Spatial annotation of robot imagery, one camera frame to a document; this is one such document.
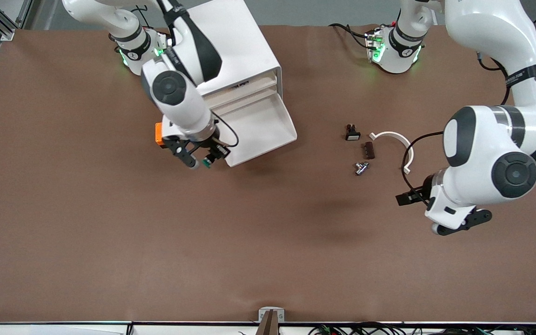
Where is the aluminium frame profile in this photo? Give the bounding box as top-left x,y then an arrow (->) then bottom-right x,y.
0,0 -> 34,42

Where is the white drawer with dark slot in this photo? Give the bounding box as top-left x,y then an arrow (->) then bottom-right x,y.
201,69 -> 280,108

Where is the white drawer cabinet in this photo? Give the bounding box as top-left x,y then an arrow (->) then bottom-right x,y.
182,0 -> 282,101

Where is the dark metal bar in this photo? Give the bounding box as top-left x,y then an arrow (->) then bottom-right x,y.
255,310 -> 280,335

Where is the grey mount bracket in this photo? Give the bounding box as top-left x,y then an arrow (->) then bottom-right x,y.
258,307 -> 285,323

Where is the white plastic drawer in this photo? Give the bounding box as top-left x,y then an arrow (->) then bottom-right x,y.
210,88 -> 298,168

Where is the white semicircular clamp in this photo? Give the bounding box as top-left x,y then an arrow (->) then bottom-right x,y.
369,131 -> 415,175

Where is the black left arm base cable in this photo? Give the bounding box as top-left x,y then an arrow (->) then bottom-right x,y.
328,22 -> 375,49

